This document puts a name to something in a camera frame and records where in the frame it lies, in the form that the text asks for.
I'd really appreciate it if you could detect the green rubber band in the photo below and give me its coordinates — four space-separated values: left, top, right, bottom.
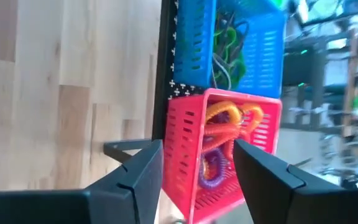
225 46 247 88
213 26 239 63

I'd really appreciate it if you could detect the black rubber band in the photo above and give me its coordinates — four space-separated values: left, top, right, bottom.
211 52 231 91

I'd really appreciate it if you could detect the green bands cluster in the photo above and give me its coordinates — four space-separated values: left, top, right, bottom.
213 11 250 43

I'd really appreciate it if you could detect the yellow coil wristband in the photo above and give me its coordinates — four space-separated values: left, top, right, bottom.
240 103 265 133
205 100 243 126

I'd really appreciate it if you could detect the blue plastic basket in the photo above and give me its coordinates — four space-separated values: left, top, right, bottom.
172 0 287 100

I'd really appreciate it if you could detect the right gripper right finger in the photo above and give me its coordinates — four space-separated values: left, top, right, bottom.
233 138 358 224

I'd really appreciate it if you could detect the red plastic basket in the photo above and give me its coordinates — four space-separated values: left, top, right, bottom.
162 88 283 224

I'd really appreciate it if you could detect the purple coil wristband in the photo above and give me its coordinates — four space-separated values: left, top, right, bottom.
197 148 229 191

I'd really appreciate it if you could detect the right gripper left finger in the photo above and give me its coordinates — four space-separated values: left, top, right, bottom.
0 139 165 224

